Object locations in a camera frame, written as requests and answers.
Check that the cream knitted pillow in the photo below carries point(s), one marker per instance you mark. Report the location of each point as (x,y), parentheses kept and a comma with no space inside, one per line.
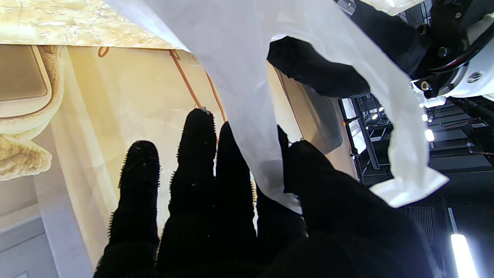
(19,158)

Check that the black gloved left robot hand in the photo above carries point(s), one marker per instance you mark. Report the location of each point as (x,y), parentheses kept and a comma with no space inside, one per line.
(316,69)

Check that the white plastic bag orange logo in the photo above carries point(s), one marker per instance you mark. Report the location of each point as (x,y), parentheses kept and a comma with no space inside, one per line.
(239,58)

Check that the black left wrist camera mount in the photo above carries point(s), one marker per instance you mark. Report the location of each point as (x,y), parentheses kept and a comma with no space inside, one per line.
(447,19)

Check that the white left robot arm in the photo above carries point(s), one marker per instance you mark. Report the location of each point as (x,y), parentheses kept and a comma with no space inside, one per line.
(478,69)

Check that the white studio light tube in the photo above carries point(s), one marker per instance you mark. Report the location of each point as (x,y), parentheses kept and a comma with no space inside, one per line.
(463,258)

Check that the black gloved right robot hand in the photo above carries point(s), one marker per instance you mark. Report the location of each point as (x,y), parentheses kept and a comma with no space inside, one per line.
(193,231)

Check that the tripod floor lamp white shade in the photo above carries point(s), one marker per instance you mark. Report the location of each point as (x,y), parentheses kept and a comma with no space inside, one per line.
(185,79)

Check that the dark flat television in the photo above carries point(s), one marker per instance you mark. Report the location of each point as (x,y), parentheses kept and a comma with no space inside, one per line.
(316,116)

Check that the beige sofa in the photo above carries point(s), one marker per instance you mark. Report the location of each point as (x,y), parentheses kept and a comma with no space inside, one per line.
(23,77)

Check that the sheer cream curtain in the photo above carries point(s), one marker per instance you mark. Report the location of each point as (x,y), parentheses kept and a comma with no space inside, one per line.
(61,216)

